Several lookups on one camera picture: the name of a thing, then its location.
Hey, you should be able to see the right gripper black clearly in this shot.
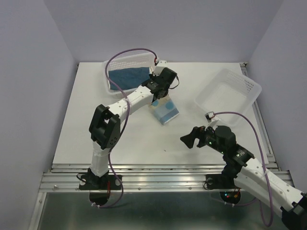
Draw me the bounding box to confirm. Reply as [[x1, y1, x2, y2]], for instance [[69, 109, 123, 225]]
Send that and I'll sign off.
[[179, 122, 225, 154]]

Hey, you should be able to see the light blue orange towel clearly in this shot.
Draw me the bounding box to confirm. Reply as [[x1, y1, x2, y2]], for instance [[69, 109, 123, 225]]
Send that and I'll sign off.
[[149, 95, 179, 125]]

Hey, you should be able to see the yellow patterned towel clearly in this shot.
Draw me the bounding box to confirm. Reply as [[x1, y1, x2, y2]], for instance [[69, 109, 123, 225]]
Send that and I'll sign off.
[[108, 67, 150, 91]]

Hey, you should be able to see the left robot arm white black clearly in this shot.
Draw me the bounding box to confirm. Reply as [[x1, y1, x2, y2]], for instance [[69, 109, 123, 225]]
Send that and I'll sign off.
[[77, 67, 178, 190]]

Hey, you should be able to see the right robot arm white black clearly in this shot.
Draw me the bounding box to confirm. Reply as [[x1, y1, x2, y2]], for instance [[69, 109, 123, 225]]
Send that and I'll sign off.
[[180, 126, 307, 230]]

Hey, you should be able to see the white perforated basket left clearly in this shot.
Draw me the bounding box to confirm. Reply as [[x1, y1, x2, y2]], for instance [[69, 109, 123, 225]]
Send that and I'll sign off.
[[102, 52, 155, 98]]

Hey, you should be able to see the white perforated basket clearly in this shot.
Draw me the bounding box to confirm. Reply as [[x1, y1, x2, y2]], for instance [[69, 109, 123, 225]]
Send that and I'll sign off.
[[102, 52, 155, 98], [193, 68, 262, 122]]

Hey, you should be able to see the white perforated basket right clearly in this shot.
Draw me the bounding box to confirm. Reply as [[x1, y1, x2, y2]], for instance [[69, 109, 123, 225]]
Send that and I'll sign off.
[[193, 68, 262, 122]]

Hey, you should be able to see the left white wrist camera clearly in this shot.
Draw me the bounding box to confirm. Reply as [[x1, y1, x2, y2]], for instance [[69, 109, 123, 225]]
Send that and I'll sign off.
[[152, 60, 168, 76]]

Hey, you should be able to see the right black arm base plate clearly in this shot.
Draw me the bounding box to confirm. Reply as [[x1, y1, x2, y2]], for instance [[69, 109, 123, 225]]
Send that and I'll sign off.
[[205, 174, 238, 190]]

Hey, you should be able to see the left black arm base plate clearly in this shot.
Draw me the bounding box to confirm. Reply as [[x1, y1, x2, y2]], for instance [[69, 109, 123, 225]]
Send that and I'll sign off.
[[79, 174, 121, 191]]

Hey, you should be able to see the aluminium rail frame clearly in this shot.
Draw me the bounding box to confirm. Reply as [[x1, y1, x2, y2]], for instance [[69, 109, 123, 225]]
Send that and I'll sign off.
[[28, 163, 307, 230]]

